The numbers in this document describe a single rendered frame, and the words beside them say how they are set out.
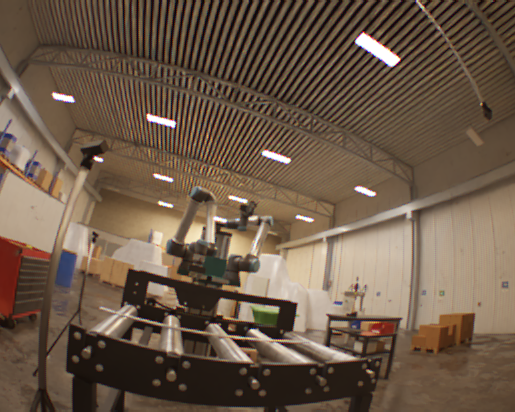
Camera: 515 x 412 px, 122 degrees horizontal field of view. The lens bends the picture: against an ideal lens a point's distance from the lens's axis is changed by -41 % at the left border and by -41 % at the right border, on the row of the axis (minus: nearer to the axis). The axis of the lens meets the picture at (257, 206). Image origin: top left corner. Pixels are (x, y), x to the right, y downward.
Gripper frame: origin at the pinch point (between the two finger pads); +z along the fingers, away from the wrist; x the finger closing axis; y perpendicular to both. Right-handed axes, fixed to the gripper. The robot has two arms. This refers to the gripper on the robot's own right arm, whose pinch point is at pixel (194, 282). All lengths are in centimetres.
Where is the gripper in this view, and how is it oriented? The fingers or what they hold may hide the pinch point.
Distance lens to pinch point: 187.4
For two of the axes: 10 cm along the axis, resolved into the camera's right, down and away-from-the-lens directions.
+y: -3.3, 2.6, 9.1
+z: -1.7, 9.3, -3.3
